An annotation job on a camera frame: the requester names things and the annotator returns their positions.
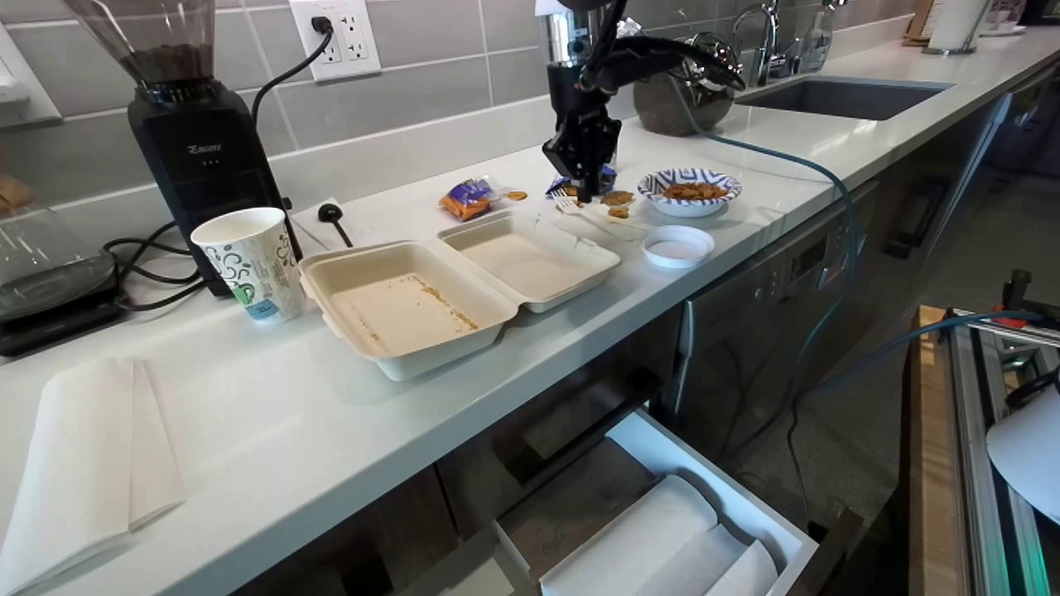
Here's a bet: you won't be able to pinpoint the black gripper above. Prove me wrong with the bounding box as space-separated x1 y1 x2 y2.
541 58 627 204

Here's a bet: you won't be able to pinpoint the beige clamshell takeout container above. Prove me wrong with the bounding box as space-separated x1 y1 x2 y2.
295 204 627 386

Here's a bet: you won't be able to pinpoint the clear glass container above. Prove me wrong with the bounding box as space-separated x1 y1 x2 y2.
0 161 111 292

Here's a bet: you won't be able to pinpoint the blue chip bag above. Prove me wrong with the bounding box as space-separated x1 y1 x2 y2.
543 161 622 204

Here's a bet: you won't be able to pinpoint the flat white paper sheet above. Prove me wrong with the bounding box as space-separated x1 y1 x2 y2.
543 187 656 246

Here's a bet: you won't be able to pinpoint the pile of brown cookies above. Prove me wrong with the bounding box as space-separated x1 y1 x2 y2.
659 178 721 204

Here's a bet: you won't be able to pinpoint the blue white patterned bowl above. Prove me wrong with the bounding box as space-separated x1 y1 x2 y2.
636 164 745 223

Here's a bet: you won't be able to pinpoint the orange snack wrapper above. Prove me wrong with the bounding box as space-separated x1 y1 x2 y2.
437 175 503 223

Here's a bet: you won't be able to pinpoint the chrome sink faucet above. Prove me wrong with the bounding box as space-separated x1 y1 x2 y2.
725 0 815 86

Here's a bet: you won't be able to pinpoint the grey built-in dishwasher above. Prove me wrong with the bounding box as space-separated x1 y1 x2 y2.
673 178 888 468

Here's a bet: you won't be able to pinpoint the black coffee scoop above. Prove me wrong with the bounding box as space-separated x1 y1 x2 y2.
315 197 358 251

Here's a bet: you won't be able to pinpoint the clear dispenser bottle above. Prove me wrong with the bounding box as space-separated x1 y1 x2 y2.
798 0 849 76

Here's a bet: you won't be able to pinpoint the steel undermount sink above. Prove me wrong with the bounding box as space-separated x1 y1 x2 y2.
735 71 955 122

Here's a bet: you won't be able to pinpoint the open white drawer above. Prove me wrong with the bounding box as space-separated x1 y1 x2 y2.
394 399 823 596

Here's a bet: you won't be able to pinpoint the white printed paper cup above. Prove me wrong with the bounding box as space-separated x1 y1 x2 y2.
187 204 308 325

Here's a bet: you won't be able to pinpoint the large white paper roll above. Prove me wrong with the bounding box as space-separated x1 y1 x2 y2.
537 472 721 596

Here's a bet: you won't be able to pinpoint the black coffee grinder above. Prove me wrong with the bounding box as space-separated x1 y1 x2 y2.
62 0 290 299

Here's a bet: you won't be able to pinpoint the white paper towel roll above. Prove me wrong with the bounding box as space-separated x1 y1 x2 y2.
925 0 994 56

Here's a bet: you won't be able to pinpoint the medium white paper roll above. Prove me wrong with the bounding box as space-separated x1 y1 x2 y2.
641 520 755 596

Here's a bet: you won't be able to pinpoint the small white paper roll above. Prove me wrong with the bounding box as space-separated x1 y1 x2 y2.
705 536 780 596

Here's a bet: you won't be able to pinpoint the wooden robot mounting cart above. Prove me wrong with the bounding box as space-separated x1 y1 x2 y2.
905 300 1060 596

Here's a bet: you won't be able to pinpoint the black kitchen scale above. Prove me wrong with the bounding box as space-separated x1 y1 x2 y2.
0 249 128 358

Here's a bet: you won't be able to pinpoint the folded white paper towel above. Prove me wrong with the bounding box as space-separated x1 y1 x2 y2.
0 354 187 596

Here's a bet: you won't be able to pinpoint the blue cable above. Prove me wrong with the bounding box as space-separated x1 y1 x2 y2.
705 128 998 468

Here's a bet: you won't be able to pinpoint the white wall outlet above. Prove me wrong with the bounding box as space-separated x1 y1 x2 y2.
289 0 385 86

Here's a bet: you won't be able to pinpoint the black grinder power cord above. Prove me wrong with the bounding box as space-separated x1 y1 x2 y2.
248 13 337 127

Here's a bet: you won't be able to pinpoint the loose black cables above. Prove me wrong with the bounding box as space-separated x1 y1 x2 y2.
101 217 213 313

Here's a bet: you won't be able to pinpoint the white wall-mounted box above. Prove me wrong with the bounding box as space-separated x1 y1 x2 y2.
0 22 62 128

